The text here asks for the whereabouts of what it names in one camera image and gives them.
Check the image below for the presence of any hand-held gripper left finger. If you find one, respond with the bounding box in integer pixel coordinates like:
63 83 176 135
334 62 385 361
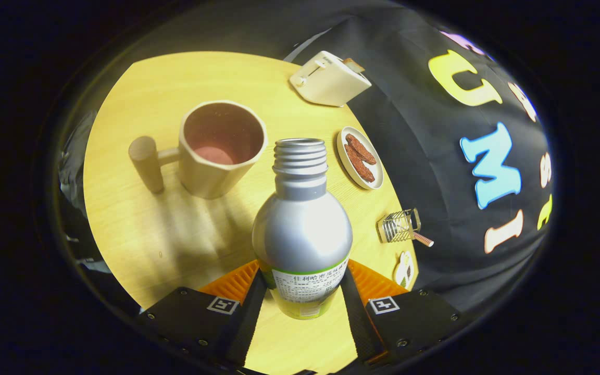
137 260 268 371

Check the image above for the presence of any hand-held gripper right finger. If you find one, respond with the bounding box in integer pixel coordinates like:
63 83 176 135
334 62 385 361
341 259 475 371

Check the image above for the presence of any silver bottle with green label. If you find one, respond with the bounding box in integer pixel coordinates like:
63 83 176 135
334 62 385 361
252 138 354 320

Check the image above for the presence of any beige cup with wooden handle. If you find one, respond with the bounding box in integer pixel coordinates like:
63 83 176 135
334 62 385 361
128 100 268 200

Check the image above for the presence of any wooden table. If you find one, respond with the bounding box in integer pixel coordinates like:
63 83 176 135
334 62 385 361
82 51 418 375

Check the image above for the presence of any brown food piece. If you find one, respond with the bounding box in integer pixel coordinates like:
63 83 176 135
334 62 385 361
345 133 378 166
344 144 376 183

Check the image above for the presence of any white oval plate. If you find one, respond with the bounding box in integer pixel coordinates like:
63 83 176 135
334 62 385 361
336 126 384 191

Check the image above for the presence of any black backdrop cloth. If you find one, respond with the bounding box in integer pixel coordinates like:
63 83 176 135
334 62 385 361
60 0 555 313

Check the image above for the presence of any white toaster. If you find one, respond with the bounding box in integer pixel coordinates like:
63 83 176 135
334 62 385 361
289 51 372 108

